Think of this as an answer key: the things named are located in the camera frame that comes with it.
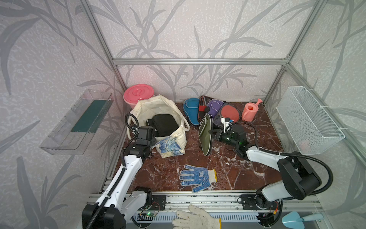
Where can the blue paddle case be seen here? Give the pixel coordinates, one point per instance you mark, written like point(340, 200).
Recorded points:
point(191, 109)

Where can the pink watering can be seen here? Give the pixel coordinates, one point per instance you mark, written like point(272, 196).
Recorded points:
point(250, 110)

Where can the cream canvas tote bag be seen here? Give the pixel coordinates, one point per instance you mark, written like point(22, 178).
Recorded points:
point(173, 145)

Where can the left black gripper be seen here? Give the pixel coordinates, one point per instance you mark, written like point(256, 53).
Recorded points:
point(153, 139)

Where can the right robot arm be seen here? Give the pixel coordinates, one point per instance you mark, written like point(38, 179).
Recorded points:
point(301, 175)

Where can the white wire mesh basket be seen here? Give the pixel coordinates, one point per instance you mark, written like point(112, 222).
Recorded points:
point(309, 124)

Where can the white knit work glove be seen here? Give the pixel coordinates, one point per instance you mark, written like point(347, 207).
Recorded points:
point(196, 218)

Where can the blue dotted work glove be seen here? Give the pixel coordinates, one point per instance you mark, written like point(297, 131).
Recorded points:
point(198, 177)

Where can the black red paddle case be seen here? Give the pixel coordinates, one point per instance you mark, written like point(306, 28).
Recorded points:
point(203, 103)

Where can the pink bucket with lid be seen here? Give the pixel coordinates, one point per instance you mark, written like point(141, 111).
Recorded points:
point(136, 93)

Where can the clear case red paddle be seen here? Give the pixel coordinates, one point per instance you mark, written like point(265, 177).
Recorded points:
point(226, 111)

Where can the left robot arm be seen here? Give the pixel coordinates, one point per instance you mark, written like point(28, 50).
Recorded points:
point(114, 209)

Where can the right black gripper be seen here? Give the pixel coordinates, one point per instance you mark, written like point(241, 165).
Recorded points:
point(219, 134)

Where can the purple paddle case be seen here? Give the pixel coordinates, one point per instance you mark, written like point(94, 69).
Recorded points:
point(214, 107)

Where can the light blue garden trowel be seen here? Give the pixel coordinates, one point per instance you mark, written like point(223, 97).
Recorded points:
point(294, 221)

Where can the clear acrylic wall shelf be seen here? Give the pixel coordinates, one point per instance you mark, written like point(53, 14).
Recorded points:
point(76, 130)

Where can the black zippered paddle case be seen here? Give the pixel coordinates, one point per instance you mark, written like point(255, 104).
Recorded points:
point(164, 124)

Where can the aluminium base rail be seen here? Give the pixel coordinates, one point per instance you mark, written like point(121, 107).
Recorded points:
point(224, 201)

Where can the olive green paddle case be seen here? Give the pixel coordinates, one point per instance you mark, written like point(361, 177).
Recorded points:
point(205, 137)

